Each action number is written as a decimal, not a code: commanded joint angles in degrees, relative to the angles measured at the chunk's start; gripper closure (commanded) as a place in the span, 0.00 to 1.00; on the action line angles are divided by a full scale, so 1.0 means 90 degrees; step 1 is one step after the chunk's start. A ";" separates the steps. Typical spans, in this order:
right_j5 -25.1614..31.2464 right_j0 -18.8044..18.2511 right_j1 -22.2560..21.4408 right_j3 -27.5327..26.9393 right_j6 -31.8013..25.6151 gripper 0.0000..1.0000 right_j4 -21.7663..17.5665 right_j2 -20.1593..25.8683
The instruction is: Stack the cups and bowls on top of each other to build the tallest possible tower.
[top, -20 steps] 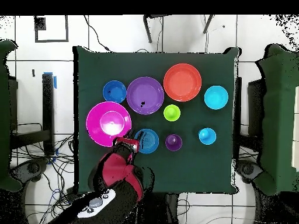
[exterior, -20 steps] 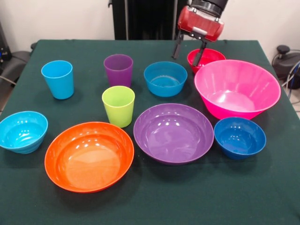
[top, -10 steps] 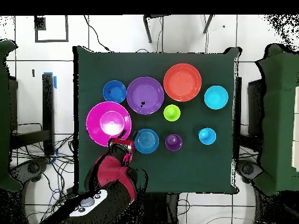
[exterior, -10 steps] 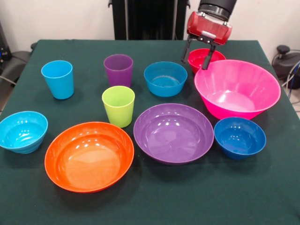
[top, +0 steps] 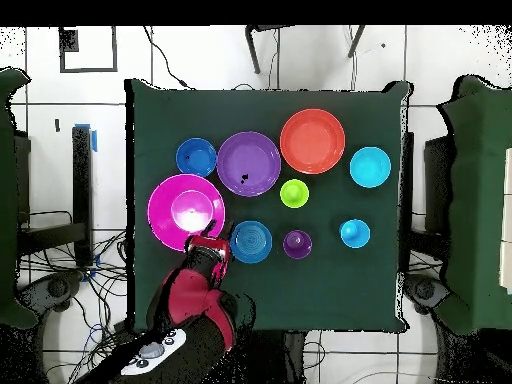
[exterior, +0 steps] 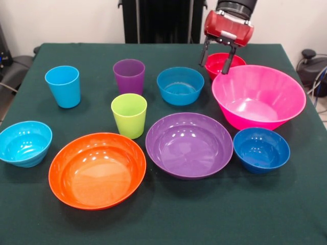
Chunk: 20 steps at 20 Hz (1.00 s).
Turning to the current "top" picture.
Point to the lime green plastic cup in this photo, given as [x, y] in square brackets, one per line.
[294, 193]

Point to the wide orange bowl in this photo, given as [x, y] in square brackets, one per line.
[312, 141]

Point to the wide purple bowl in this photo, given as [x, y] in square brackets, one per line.
[256, 160]

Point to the black camera stand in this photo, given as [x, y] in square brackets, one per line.
[252, 52]

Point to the large pink bowl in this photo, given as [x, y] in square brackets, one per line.
[168, 208]

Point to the dark blue small bowl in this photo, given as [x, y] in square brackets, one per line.
[196, 157]

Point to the purple plastic cup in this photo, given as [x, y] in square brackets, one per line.
[297, 244]

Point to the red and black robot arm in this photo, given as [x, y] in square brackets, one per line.
[192, 292]

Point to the light blue plastic cup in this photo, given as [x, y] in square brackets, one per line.
[354, 233]

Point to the green-clothed side table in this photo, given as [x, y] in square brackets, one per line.
[476, 200]
[10, 200]

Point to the blue straight-sided bowl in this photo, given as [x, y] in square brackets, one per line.
[252, 242]

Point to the black round machine base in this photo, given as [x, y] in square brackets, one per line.
[56, 288]
[426, 290]

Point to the light blue small bowl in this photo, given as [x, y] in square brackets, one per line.
[370, 167]

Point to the black bench frame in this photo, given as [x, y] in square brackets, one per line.
[82, 192]
[438, 180]

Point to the dark green tablecloth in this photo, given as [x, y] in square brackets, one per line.
[348, 284]

